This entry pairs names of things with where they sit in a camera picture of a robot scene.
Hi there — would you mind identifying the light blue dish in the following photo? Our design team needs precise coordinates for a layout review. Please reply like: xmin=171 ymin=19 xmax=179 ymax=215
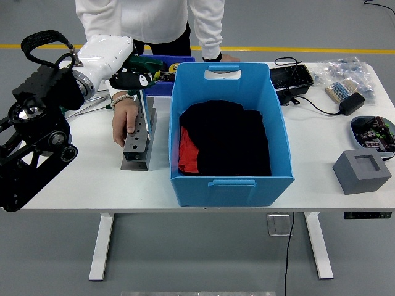
xmin=350 ymin=115 xmax=395 ymax=160

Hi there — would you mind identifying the large light blue box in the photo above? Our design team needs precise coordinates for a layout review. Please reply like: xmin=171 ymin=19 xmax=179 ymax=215
xmin=168 ymin=62 xmax=296 ymax=208

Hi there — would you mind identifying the black power adapter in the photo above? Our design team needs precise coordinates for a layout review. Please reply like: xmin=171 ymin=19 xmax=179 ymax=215
xmin=338 ymin=92 xmax=366 ymax=117

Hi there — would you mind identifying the black cord plug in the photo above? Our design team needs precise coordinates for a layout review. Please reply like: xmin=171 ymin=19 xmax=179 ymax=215
xmin=278 ymin=91 xmax=301 ymax=107

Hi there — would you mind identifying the grey block with square recess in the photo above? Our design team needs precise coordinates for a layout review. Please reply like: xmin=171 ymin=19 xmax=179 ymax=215
xmin=332 ymin=149 xmax=393 ymax=195

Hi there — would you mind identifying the black floor cable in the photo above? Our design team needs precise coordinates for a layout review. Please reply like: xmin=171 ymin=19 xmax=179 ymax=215
xmin=362 ymin=0 xmax=395 ymax=15
xmin=283 ymin=212 xmax=296 ymax=296

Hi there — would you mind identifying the red cloth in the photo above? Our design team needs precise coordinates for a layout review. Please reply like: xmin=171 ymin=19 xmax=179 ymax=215
xmin=178 ymin=126 xmax=200 ymax=173

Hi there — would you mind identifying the large green T-handle wrench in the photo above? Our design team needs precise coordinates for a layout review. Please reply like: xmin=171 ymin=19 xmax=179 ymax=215
xmin=126 ymin=55 xmax=164 ymax=140

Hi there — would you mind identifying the clear bag of parts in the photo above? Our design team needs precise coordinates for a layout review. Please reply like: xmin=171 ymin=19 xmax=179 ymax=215
xmin=313 ymin=56 xmax=376 ymax=107

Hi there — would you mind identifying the small dark blue bin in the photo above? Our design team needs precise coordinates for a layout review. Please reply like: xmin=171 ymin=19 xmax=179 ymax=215
xmin=138 ymin=54 xmax=196 ymax=96

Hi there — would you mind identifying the black table control panel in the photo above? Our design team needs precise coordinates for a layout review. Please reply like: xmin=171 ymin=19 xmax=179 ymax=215
xmin=343 ymin=211 xmax=393 ymax=220

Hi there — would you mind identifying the bead bracelet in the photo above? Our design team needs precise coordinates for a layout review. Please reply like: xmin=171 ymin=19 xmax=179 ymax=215
xmin=109 ymin=92 xmax=136 ymax=109

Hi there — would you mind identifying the black adapter cord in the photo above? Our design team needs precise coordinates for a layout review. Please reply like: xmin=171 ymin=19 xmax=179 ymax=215
xmin=273 ymin=56 xmax=342 ymax=117

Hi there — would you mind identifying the black cloth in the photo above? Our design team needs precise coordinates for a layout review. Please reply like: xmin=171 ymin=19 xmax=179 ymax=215
xmin=178 ymin=100 xmax=272 ymax=178

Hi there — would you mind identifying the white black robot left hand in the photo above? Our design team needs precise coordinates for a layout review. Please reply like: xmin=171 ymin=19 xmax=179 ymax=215
xmin=75 ymin=33 xmax=157 ymax=92

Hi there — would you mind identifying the white table leg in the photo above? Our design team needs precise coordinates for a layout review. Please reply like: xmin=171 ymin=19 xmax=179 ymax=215
xmin=304 ymin=212 xmax=335 ymax=281
xmin=88 ymin=212 xmax=115 ymax=282

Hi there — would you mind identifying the person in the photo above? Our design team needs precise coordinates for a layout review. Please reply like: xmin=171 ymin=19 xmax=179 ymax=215
xmin=75 ymin=0 xmax=225 ymax=62

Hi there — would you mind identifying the resistor tape bundle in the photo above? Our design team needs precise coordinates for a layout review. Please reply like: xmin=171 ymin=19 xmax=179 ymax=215
xmin=325 ymin=78 xmax=360 ymax=104

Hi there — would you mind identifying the metal floor plate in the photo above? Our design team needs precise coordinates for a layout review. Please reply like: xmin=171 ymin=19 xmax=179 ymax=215
xmin=267 ymin=213 xmax=293 ymax=237

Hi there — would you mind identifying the black plastic tray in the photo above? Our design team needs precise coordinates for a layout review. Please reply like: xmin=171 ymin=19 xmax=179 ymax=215
xmin=269 ymin=64 xmax=315 ymax=93

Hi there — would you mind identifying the person's right hand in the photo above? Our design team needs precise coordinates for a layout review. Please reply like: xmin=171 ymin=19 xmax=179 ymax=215
xmin=111 ymin=103 xmax=139 ymax=148

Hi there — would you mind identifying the grey metal tool stand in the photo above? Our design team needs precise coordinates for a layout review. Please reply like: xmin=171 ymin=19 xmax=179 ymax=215
xmin=120 ymin=89 xmax=158 ymax=172

